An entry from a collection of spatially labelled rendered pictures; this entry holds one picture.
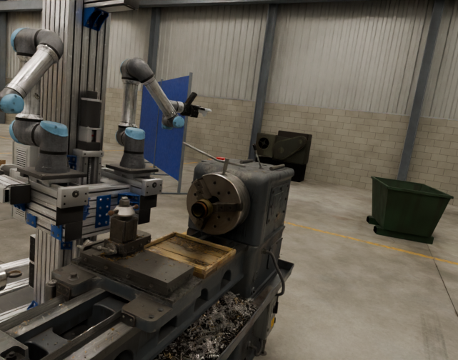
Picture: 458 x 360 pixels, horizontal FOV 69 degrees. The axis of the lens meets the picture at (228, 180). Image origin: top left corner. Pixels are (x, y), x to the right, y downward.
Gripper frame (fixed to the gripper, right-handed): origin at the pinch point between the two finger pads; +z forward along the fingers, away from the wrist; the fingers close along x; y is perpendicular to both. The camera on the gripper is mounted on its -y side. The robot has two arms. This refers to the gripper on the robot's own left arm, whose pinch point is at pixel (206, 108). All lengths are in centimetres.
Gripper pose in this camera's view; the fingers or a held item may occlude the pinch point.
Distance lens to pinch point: 245.8
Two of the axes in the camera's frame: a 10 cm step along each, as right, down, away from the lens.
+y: -2.0, 9.4, 2.7
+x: 5.5, 3.4, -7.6
